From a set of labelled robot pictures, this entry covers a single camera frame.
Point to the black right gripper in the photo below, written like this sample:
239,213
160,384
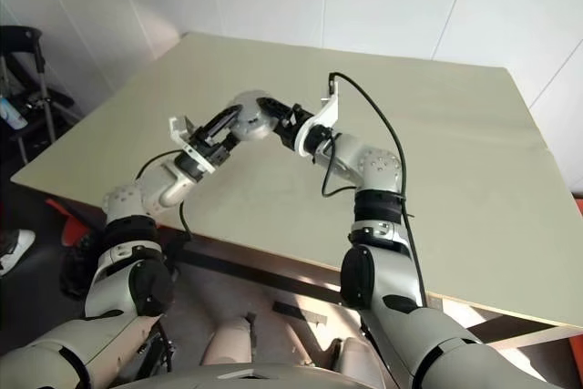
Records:
293,127

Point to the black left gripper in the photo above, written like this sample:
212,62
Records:
211,150

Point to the silver stator housing copper windings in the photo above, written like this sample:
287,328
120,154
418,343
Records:
243,96

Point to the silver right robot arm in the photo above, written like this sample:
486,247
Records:
378,166

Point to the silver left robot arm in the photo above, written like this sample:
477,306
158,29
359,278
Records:
168,188

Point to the orange plastic object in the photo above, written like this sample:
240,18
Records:
579,211
75,232

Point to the black flat floor strip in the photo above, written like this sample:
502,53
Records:
296,311

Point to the black round textured object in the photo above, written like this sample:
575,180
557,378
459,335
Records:
75,270

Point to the beige left robot leg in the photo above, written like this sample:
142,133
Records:
228,343

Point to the beige robot leg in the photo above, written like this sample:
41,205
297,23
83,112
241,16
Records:
360,357
228,343

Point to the white blue bottle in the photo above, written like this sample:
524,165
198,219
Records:
11,115

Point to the black robot hip mechanism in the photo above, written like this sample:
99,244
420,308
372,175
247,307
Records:
159,352

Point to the black white sneaker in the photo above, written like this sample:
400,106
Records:
16,248

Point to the grey robot torso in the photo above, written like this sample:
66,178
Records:
255,377

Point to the beige right robot leg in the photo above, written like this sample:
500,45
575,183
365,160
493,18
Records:
360,357

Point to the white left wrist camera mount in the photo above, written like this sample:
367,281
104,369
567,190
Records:
177,127

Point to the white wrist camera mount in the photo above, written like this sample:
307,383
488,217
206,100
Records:
177,127
325,113

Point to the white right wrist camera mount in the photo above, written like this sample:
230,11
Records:
325,113

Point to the brown metal table frame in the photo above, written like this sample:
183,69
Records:
255,266

